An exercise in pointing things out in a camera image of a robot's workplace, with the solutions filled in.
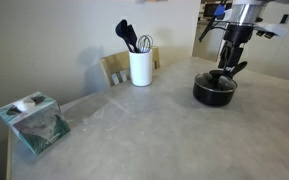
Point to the green patterned tissue box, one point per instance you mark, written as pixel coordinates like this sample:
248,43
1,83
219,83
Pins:
37,128

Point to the white cylindrical utensil holder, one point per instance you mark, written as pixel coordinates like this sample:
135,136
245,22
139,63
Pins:
140,68

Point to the wooden chair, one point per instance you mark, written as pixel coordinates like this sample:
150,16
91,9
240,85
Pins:
115,65

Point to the black spatula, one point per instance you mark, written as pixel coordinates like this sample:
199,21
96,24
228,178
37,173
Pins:
132,38

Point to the dark wall switch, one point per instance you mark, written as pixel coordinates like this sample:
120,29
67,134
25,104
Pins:
285,19

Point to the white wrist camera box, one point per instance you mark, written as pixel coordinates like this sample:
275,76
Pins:
270,29

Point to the black microwave oven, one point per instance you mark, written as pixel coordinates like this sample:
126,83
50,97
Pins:
209,10

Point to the black ladle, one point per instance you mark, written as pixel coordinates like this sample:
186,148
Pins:
121,30

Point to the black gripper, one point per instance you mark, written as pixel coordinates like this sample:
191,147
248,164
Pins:
238,35

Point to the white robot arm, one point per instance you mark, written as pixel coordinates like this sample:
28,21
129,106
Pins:
247,13

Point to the glass lid with black knob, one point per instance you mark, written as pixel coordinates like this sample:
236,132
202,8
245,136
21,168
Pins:
202,80

